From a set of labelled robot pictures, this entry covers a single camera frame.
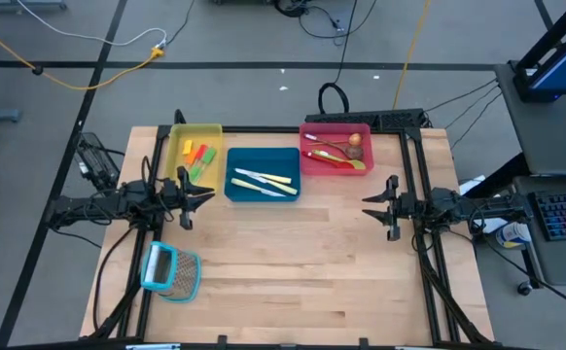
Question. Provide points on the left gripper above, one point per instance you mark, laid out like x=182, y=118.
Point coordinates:
x=168, y=197

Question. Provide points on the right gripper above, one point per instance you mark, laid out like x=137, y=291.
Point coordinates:
x=407, y=206

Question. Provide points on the orange silicone spatula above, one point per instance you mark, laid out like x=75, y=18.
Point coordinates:
x=191, y=156

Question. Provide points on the red silicone spatula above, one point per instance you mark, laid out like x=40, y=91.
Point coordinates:
x=201, y=151

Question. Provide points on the green silicone spoon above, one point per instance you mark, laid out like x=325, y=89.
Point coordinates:
x=358, y=164

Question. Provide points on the yellow silicone spatula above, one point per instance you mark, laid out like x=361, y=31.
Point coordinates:
x=187, y=146

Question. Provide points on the dark wooden spoon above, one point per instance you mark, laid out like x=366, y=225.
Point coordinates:
x=354, y=152

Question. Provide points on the red silicone spoon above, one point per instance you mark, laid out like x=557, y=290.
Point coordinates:
x=312, y=156

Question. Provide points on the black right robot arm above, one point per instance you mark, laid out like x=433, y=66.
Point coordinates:
x=477, y=209

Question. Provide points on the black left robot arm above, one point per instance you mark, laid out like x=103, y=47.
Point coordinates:
x=103, y=204

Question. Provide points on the yellow plastic bin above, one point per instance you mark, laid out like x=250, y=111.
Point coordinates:
x=181, y=165

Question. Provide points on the blue plastic bin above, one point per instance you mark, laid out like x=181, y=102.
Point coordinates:
x=263, y=158

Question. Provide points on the teal box grater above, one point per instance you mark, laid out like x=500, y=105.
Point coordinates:
x=173, y=272

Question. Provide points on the black perforated power box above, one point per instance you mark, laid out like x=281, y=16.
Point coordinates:
x=399, y=119

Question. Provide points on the white paper sheet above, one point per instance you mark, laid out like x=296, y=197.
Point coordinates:
x=472, y=184

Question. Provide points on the red plastic bin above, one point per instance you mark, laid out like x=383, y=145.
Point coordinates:
x=322, y=131

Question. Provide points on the black mesh power unit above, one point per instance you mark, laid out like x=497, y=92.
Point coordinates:
x=95, y=160

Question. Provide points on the white and blue can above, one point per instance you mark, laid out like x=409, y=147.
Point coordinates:
x=514, y=233

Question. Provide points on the black caster wheel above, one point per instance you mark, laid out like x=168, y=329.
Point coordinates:
x=524, y=289

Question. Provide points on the grey desk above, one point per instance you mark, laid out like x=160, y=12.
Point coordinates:
x=545, y=136

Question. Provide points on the silver metal bracket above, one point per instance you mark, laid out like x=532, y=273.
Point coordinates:
x=152, y=346

